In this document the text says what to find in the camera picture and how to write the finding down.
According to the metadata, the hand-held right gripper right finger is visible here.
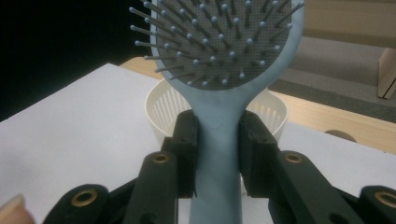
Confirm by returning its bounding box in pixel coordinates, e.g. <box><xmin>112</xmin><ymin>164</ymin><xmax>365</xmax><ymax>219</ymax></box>
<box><xmin>238</xmin><ymin>109</ymin><xmax>282</xmax><ymax>199</ymax></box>

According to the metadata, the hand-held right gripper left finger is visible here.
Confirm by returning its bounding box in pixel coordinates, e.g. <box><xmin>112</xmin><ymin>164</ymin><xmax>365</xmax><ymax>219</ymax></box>
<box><xmin>161</xmin><ymin>108</ymin><xmax>199</xmax><ymax>200</ymax></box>

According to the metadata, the light blue hairbrush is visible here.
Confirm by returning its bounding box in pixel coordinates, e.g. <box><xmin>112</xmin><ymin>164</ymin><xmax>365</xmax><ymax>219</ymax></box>
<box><xmin>129</xmin><ymin>0</ymin><xmax>305</xmax><ymax>224</ymax></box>

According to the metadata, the white slotted plastic basket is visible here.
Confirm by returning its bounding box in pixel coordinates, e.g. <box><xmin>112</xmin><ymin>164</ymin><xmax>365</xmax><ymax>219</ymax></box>
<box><xmin>144</xmin><ymin>77</ymin><xmax>290</xmax><ymax>198</ymax></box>

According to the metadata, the light wooden board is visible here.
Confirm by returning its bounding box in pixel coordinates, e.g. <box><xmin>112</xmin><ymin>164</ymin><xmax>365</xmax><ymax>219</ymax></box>
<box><xmin>376</xmin><ymin>47</ymin><xmax>396</xmax><ymax>100</ymax></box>

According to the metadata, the beige cabinet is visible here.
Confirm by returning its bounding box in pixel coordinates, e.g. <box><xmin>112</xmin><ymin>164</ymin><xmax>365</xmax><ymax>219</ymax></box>
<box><xmin>303</xmin><ymin>0</ymin><xmax>396</xmax><ymax>49</ymax></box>

